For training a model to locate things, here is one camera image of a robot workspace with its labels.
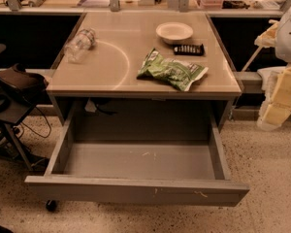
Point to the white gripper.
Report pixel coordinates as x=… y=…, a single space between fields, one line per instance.
x=289 y=38

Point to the green jalapeno chip bag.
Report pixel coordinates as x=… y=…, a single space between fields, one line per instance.
x=179 y=74

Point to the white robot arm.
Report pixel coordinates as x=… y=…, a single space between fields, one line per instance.
x=283 y=43

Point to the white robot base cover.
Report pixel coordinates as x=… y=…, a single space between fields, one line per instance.
x=269 y=76

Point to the grey open top drawer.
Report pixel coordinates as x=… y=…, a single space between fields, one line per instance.
x=141 y=153

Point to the black bag on stand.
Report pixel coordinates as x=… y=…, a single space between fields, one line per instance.
x=21 y=84

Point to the white stick tool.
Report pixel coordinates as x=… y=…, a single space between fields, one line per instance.
x=258 y=47

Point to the white ceramic bowl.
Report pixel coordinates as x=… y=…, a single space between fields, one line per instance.
x=174 y=33

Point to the grey cabinet table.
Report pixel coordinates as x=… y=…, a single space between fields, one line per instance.
x=123 y=41

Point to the clear plastic water bottle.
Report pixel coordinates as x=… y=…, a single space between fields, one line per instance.
x=76 y=48

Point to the black caster wheel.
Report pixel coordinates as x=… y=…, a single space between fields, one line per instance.
x=51 y=206

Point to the black side stand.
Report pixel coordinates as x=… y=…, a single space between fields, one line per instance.
x=12 y=113

